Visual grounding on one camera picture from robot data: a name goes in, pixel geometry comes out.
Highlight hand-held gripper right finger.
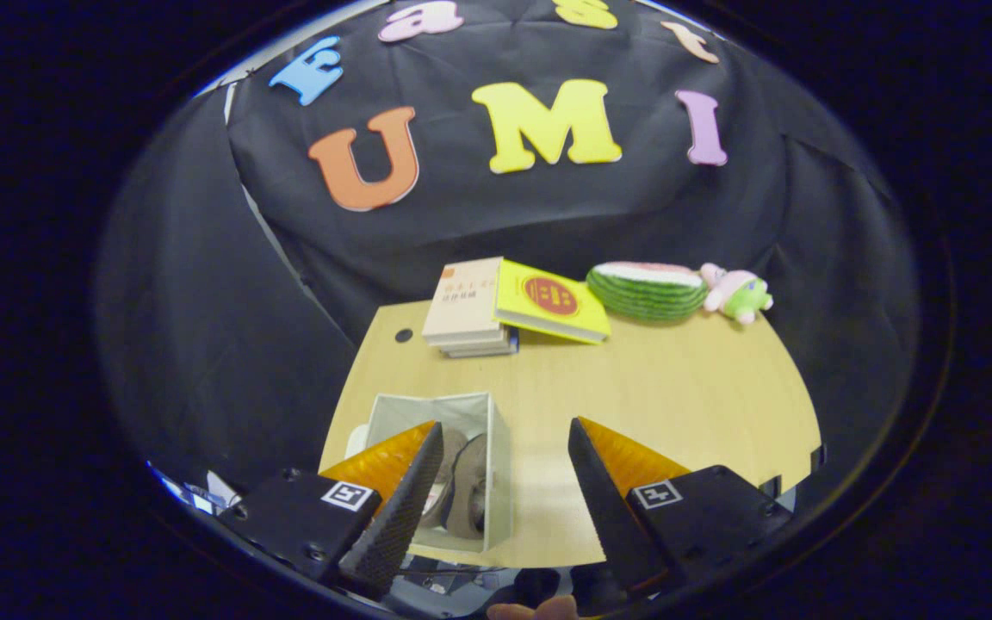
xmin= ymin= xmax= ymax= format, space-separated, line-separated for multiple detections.
xmin=567 ymin=417 xmax=794 ymax=595

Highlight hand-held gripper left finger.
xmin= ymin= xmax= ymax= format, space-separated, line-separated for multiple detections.
xmin=219 ymin=420 xmax=445 ymax=601

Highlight brown fuzzy shoe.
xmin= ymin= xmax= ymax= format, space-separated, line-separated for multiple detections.
xmin=423 ymin=429 xmax=468 ymax=528
xmin=447 ymin=433 xmax=489 ymax=541

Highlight pale green fabric storage box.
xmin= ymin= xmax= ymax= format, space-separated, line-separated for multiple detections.
xmin=345 ymin=392 xmax=516 ymax=555

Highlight person's dark clothing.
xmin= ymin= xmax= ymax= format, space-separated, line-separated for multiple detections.
xmin=509 ymin=564 xmax=630 ymax=614

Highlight white book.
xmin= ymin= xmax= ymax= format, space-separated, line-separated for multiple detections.
xmin=437 ymin=332 xmax=514 ymax=354

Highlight blue book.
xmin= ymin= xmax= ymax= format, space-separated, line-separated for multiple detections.
xmin=449 ymin=327 xmax=520 ymax=359

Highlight blue printed packet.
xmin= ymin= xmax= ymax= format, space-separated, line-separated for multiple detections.
xmin=152 ymin=465 xmax=239 ymax=518

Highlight watermelon slice plush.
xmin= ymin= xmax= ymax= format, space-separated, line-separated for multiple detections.
xmin=586 ymin=261 xmax=710 ymax=323

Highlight beige book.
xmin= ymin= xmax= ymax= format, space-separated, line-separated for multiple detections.
xmin=422 ymin=257 xmax=505 ymax=348

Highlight yellow book with red circle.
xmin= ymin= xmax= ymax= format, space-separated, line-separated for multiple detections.
xmin=493 ymin=257 xmax=612 ymax=345

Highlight pink and green plush toy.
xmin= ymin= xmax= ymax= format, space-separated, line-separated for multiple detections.
xmin=700 ymin=263 xmax=775 ymax=326

